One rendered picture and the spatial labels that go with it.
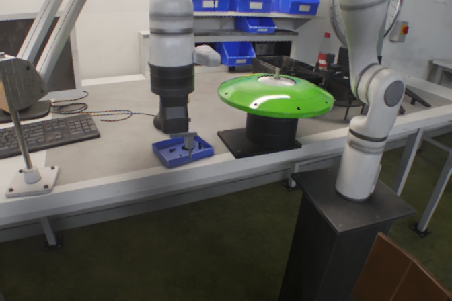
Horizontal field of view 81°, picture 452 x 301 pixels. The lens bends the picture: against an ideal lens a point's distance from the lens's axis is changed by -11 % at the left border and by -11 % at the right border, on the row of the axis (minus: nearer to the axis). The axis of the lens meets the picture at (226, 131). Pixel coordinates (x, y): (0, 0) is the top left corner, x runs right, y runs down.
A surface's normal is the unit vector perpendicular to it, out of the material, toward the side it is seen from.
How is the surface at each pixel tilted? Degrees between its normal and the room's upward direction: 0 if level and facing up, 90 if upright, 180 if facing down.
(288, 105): 24
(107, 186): 90
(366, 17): 119
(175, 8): 89
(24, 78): 90
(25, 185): 0
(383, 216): 0
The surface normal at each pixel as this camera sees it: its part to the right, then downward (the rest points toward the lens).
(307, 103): 0.21, -0.66
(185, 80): 0.66, 0.35
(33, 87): 0.86, 0.26
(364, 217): 0.04, -0.90
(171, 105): 0.25, 0.59
